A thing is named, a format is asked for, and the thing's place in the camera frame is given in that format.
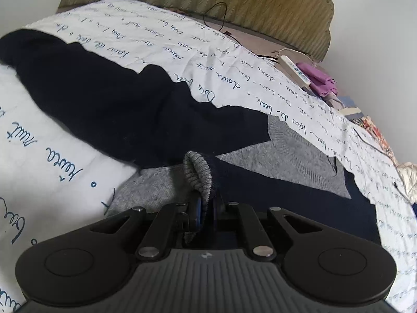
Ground grey and navy knit sweater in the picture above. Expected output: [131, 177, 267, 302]
[1, 29, 380, 243]

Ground cream and pink clothes pile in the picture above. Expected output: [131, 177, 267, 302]
[397, 162, 417, 203]

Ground white script-print bed sheet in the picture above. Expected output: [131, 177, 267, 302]
[1, 0, 416, 312]

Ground purple crumpled cloth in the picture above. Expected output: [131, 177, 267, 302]
[296, 62, 338, 97]

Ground white power strip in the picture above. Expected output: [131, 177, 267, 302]
[278, 55, 311, 88]

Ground colourful floral fabric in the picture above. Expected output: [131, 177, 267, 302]
[351, 116, 399, 166]

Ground black cable at headboard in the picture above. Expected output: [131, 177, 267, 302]
[203, 1, 242, 45]

